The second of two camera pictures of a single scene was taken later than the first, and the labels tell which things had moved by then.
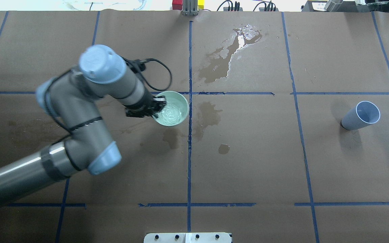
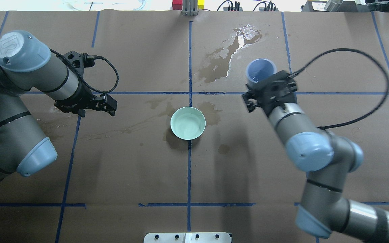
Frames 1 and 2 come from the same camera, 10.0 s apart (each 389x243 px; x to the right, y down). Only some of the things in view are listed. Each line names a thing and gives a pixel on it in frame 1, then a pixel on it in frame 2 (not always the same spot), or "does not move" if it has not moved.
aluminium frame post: (190, 7) does not move
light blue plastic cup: (364, 113) to (258, 70)
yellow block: (200, 3) does not move
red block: (177, 4) does not move
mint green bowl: (176, 110) to (188, 123)
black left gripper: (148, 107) to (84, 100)
